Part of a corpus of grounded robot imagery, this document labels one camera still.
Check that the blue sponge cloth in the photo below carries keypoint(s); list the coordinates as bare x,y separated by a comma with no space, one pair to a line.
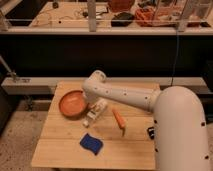
91,143

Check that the orange ceramic bowl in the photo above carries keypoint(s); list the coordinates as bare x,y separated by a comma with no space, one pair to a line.
73,104

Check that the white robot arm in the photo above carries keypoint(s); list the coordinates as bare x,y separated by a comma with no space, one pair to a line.
180,131

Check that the black bowl on shelf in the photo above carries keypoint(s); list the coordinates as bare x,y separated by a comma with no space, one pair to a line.
122,19

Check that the orange crate on shelf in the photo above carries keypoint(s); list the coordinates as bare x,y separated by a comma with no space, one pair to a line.
149,17

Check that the white tube with cap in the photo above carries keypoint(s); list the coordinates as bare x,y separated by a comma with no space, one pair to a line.
95,111

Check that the grey metal clamp stand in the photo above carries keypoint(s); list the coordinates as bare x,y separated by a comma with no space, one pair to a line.
12,73

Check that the orange toy carrot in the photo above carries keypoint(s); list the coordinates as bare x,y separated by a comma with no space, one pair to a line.
120,121

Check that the black and white block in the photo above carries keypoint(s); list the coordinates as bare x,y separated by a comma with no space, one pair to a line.
150,131

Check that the white metal rail beam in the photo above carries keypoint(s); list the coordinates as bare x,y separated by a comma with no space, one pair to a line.
47,85

